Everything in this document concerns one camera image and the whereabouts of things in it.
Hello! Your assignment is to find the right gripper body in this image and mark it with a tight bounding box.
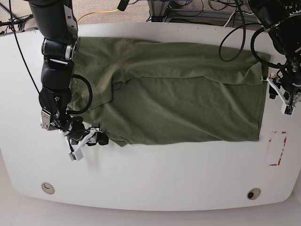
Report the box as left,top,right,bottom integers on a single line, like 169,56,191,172
39,103,102,156

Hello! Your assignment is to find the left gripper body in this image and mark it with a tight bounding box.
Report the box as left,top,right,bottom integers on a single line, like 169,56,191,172
265,58,301,108

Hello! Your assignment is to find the olive green T-shirt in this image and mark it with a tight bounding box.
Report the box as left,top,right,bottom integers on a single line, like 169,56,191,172
75,37,269,146

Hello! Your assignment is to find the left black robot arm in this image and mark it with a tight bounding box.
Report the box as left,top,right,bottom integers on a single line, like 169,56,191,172
246,0,301,115

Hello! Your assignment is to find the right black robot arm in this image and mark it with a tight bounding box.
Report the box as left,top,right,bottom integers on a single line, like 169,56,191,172
29,0,109,161

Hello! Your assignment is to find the left table grommet hole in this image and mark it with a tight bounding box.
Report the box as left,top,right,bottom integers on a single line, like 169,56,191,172
41,182,55,195

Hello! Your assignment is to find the table grommet hole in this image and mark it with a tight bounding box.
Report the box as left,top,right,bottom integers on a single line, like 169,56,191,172
41,182,55,195
247,188,261,200

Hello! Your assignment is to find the red tape rectangle marking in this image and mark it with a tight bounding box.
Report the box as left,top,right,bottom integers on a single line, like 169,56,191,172
266,131,287,166

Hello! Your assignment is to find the right table grommet hole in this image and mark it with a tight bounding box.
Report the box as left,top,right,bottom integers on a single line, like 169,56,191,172
247,188,261,200

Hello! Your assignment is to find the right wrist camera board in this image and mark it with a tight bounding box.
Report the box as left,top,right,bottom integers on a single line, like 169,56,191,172
68,150,83,161

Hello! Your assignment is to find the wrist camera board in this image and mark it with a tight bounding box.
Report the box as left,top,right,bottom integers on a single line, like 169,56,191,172
68,150,83,161
281,104,295,116

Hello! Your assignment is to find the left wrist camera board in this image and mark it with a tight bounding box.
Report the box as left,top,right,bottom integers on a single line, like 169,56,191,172
281,104,295,116

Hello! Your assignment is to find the yellow cable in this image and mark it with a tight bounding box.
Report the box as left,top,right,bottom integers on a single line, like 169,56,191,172
76,8,118,24

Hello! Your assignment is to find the aluminium frame base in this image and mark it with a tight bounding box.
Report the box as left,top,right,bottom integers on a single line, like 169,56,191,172
147,0,170,22

